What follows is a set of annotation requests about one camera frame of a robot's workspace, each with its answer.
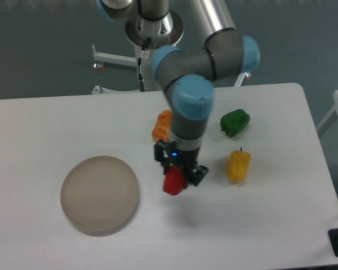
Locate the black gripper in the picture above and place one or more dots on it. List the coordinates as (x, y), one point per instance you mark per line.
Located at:
(168, 153)

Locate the red bell pepper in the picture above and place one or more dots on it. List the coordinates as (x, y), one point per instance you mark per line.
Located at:
(174, 181)

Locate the yellow bell pepper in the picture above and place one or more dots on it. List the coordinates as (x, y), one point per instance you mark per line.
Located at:
(238, 164)

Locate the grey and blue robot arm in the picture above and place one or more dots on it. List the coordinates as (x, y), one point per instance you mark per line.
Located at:
(186, 79)

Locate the green bell pepper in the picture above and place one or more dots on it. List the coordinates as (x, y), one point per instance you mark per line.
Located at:
(234, 122)

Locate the beige round plate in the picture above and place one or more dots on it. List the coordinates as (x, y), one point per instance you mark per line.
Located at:
(100, 195)

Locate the orange braided bread loaf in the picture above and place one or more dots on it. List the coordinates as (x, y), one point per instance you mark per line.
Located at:
(162, 126)

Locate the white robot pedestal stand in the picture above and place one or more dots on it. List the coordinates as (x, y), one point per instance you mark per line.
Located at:
(155, 31)

